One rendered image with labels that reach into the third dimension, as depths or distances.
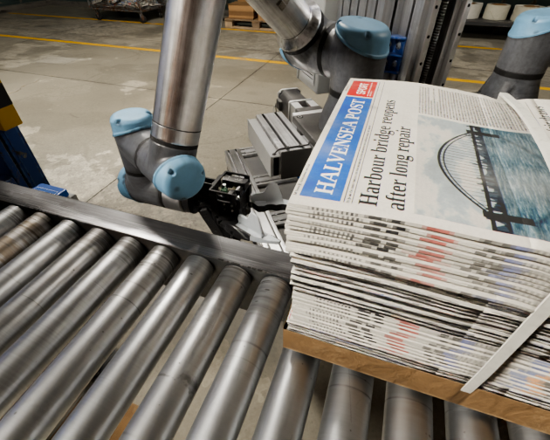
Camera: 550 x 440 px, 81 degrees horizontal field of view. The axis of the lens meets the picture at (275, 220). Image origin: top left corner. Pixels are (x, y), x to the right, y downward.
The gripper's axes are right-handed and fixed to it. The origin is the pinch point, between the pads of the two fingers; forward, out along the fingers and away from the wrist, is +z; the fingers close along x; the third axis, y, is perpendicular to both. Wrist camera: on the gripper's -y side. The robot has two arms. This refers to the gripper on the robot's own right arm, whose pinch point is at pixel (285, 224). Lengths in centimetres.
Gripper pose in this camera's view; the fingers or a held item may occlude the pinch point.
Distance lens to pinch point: 61.6
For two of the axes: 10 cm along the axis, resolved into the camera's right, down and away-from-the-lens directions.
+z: 9.5, 2.1, -2.4
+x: 3.2, -6.1, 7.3
